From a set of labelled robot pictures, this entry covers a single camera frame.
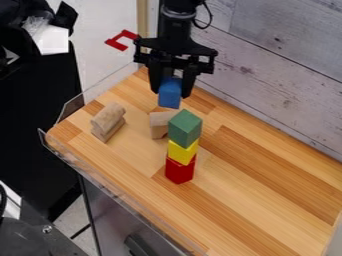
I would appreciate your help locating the red cube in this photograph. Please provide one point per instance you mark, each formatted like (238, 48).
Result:
(180, 171)

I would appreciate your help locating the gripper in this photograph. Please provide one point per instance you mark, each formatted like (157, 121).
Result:
(174, 50)

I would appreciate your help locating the green cube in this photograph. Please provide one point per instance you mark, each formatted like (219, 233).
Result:
(184, 128)

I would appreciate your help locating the red bracket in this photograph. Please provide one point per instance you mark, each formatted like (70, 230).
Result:
(120, 40)

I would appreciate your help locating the yellow cube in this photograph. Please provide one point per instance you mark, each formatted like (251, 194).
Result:
(181, 152)

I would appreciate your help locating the blue cube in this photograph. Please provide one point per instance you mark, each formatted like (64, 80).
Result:
(170, 94)

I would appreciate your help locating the wooden arch block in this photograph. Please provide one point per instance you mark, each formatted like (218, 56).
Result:
(108, 121)

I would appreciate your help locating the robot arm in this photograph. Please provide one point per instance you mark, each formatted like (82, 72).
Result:
(176, 18)

